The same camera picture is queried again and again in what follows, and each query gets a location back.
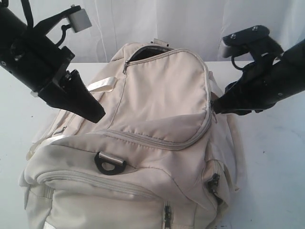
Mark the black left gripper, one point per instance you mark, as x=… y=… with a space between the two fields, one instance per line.
x=42 y=66

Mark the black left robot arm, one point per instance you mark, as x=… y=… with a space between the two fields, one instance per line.
x=8 y=18

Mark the cream fabric duffel bag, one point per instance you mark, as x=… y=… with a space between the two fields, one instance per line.
x=160 y=158

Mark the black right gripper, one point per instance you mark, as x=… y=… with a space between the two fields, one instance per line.
x=260 y=87

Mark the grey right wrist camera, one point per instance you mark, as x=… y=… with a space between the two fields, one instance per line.
x=254 y=40

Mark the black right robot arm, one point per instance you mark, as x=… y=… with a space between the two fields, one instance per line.
x=297 y=50

